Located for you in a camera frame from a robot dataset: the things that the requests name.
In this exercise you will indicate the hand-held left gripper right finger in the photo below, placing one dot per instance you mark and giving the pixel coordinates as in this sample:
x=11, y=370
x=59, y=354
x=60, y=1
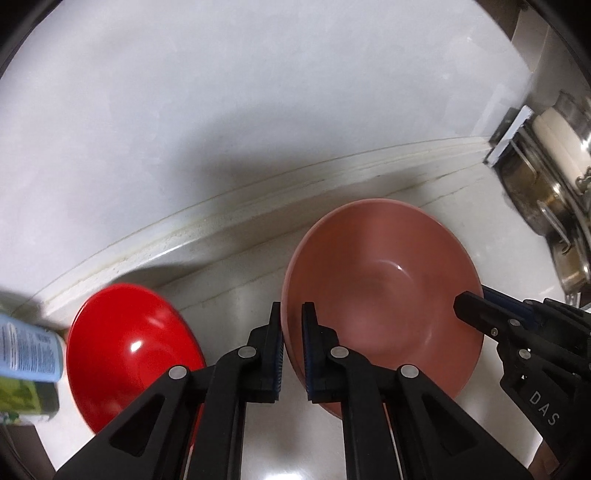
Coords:
x=309, y=360

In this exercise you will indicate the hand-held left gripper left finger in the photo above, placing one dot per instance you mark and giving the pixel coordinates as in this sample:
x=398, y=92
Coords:
x=278, y=360

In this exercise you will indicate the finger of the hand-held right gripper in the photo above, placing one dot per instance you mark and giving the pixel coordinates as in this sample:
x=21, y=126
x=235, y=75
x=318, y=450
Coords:
x=480, y=311
x=508, y=302

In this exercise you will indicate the pink bowl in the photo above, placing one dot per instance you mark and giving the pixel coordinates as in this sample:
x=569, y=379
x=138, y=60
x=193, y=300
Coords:
x=383, y=286

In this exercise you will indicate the red bowl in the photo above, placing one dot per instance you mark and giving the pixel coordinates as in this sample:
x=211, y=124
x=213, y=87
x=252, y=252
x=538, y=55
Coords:
x=129, y=346

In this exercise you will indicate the white cutting board rack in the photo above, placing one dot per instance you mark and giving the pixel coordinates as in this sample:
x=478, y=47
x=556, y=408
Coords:
x=508, y=134

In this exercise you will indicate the cream kettle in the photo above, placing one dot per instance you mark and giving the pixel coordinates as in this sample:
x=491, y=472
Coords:
x=558, y=138

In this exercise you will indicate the bottle with blue label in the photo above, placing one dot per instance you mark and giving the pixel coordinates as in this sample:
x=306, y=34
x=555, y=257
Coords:
x=27, y=346

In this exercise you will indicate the container with green label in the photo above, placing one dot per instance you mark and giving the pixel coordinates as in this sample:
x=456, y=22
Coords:
x=27, y=399

